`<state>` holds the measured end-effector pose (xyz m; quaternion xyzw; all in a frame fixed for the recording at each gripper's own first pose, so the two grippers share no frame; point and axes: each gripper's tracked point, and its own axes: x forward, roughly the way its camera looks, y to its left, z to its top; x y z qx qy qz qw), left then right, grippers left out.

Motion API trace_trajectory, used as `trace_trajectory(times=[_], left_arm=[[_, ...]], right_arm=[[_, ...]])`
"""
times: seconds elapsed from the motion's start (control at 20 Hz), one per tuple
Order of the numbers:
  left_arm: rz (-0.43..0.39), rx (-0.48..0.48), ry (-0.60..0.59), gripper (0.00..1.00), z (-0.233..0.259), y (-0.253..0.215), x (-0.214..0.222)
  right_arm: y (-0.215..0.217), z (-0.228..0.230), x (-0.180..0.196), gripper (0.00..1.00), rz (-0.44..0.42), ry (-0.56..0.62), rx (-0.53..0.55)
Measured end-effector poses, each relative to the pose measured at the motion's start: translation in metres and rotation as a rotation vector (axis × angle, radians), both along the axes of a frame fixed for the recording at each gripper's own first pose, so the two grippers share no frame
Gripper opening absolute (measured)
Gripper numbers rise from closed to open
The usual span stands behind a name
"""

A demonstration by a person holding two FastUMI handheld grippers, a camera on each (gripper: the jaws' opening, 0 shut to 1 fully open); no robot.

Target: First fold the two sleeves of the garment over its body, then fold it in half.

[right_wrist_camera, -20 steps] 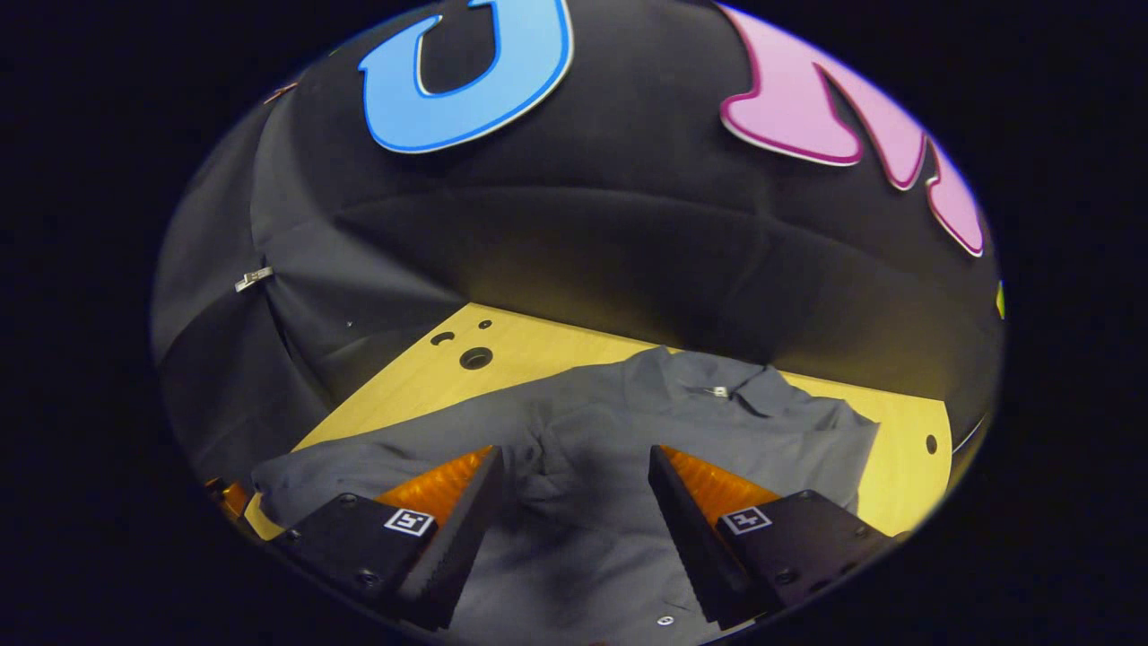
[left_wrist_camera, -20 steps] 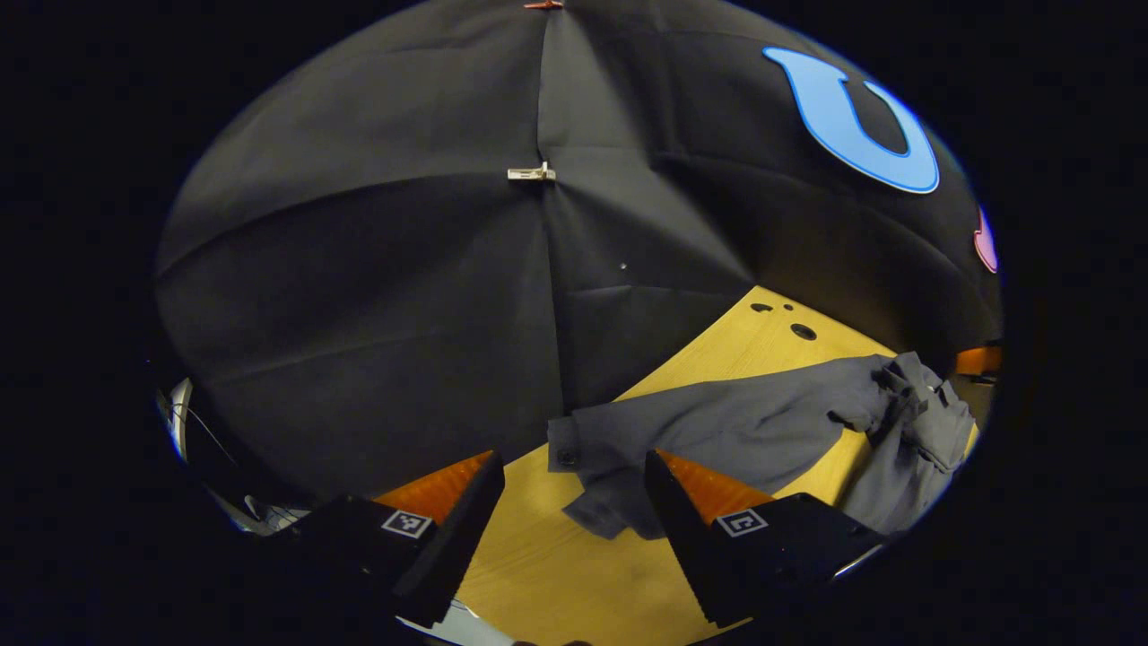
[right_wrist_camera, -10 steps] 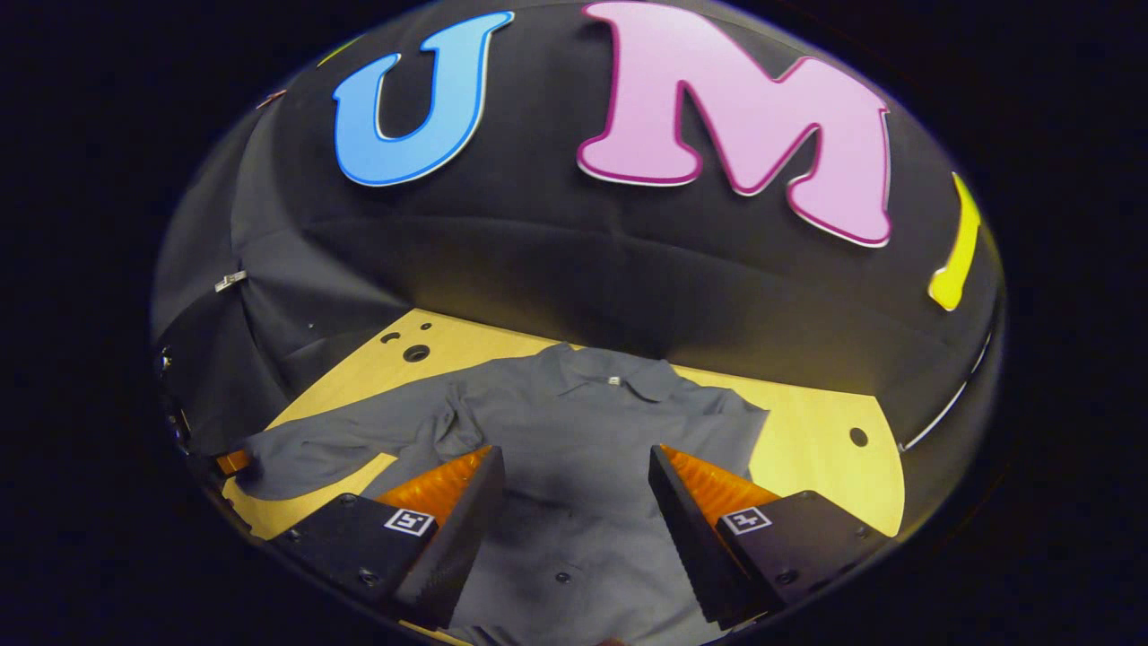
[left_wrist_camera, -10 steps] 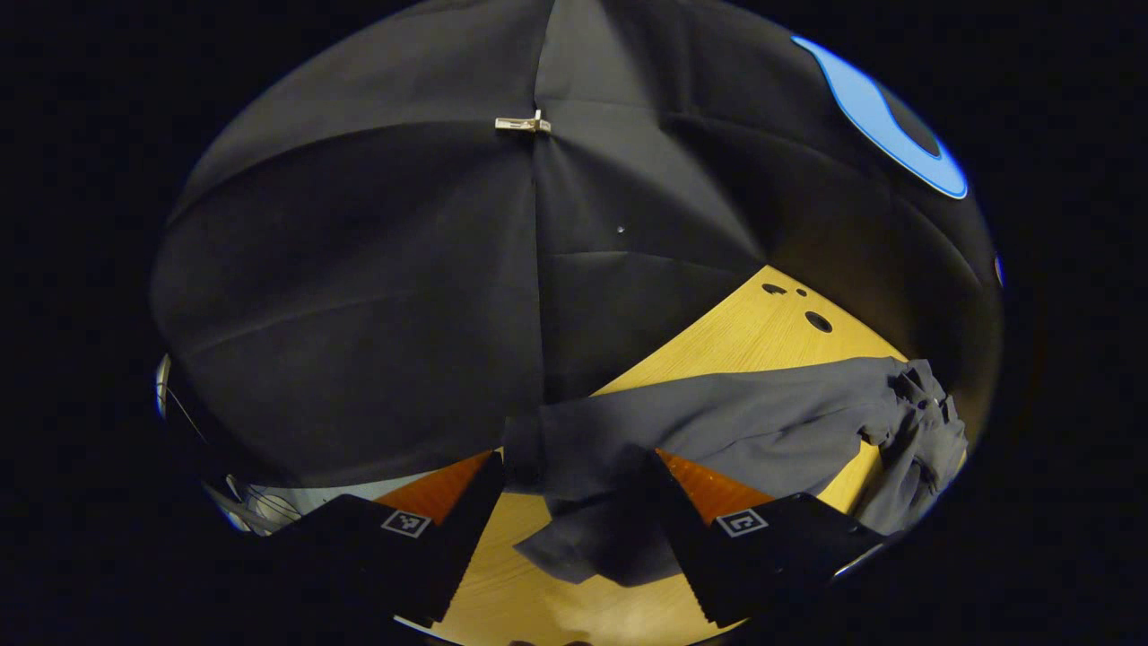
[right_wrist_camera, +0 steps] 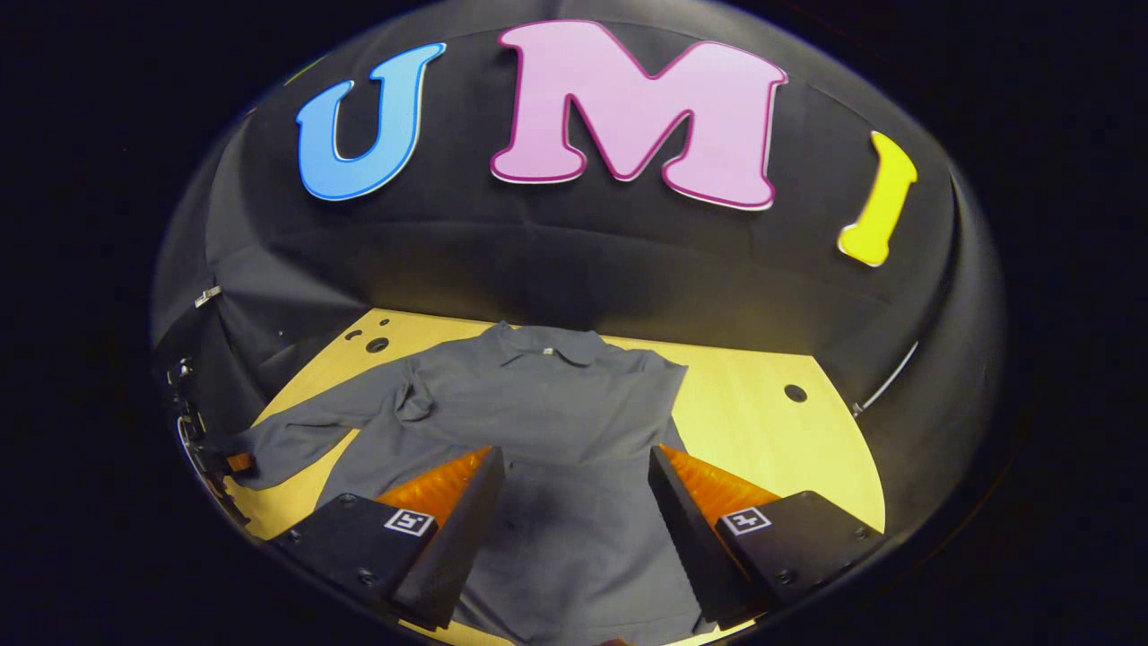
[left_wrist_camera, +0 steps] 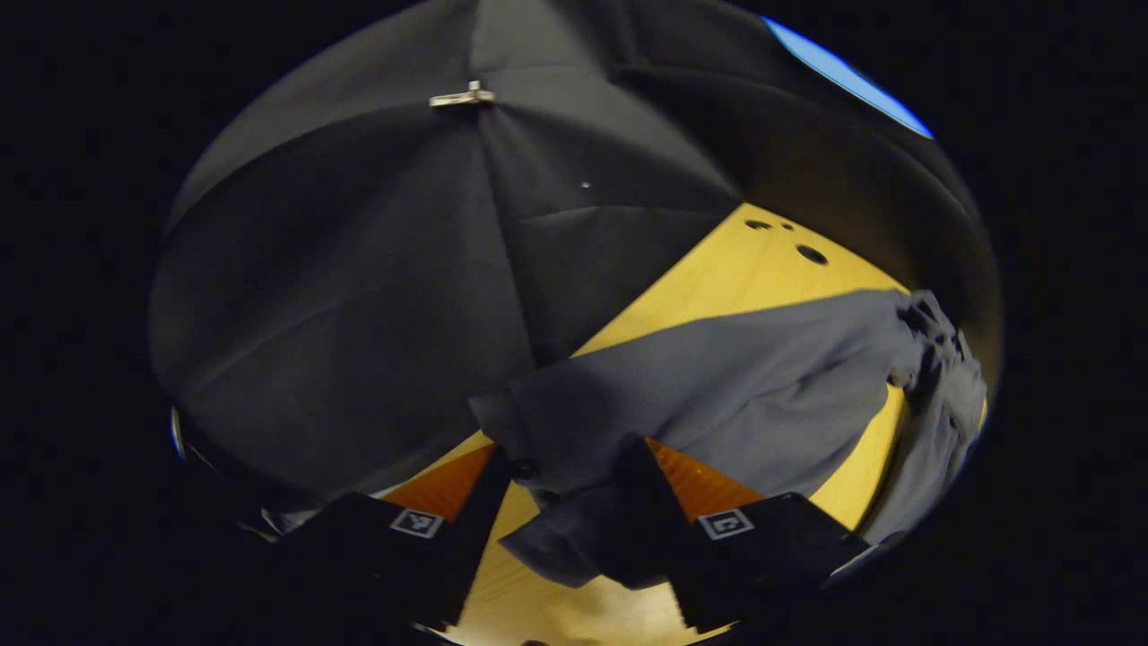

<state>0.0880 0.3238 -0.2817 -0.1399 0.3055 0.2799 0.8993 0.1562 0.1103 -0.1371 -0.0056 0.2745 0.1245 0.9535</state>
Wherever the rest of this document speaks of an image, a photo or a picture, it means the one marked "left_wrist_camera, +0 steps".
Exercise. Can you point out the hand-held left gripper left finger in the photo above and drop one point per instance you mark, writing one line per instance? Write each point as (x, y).
(466, 547)

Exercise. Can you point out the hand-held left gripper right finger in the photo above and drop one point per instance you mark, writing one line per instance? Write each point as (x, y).
(780, 547)

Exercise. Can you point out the gray button-up shirt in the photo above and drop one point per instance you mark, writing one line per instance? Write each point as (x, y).
(735, 386)

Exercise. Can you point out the black backdrop cloth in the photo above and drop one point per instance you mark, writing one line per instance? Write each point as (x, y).
(359, 296)

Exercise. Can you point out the small silver clip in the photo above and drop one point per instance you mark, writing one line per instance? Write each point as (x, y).
(462, 95)

